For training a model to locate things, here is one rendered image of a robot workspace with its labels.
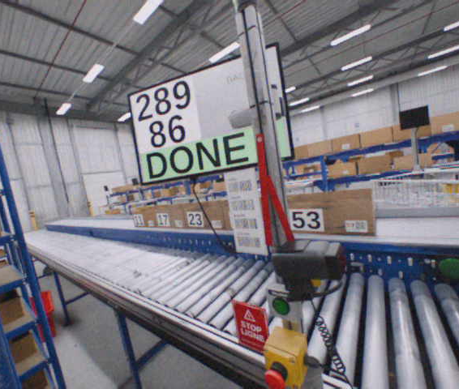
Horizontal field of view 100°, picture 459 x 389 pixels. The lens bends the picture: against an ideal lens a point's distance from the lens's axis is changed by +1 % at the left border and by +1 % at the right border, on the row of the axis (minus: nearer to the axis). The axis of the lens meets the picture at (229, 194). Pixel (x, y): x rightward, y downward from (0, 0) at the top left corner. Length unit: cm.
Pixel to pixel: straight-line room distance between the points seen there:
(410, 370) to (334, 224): 55
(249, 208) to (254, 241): 8
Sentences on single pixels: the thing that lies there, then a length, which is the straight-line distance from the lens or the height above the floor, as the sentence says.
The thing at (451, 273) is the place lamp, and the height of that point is 79.
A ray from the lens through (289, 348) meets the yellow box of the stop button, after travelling 51.
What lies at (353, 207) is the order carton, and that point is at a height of 101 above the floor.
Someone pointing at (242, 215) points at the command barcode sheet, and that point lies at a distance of 47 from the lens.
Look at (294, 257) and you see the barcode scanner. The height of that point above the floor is 108.
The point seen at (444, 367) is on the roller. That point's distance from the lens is 73.
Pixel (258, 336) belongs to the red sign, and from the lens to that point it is 61.
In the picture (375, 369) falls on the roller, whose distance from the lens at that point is 68.
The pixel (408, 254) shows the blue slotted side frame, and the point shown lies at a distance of 103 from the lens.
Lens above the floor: 123
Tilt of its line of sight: 5 degrees down
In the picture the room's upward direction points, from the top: 10 degrees counter-clockwise
